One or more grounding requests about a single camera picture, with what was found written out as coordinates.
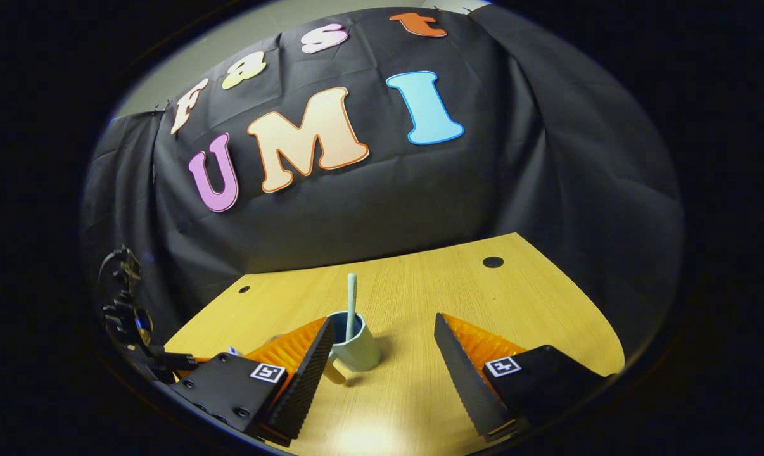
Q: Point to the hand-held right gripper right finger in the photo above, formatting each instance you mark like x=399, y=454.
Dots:
x=467, y=380

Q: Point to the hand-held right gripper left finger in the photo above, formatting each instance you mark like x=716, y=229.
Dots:
x=303, y=386

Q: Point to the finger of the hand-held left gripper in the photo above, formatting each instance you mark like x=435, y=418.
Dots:
x=179, y=362

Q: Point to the white toothpaste tube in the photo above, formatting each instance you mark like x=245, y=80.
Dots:
x=234, y=349

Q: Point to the light blue cup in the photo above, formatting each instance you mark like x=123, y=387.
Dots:
x=358, y=354

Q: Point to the pale green toothbrush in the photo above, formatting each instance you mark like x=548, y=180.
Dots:
x=351, y=304

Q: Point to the wooden desktop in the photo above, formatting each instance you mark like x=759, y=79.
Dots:
x=452, y=278

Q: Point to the black backdrop cloth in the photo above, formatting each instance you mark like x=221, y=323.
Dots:
x=388, y=209

